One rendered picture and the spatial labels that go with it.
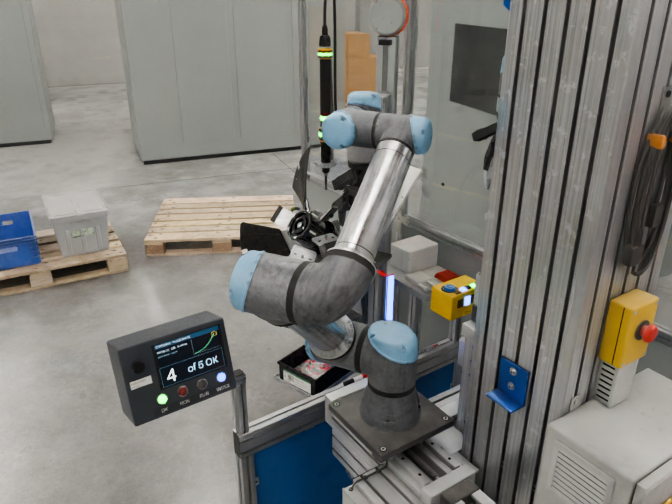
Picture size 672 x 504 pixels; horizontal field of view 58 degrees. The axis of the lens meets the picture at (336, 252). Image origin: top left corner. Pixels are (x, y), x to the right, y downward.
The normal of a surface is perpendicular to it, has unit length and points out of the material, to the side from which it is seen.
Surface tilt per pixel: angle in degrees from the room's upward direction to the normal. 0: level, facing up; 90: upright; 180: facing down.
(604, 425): 0
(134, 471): 0
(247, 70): 90
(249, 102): 90
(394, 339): 8
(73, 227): 95
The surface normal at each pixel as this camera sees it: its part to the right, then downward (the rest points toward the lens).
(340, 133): -0.43, 0.36
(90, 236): 0.48, 0.44
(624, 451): 0.00, -0.91
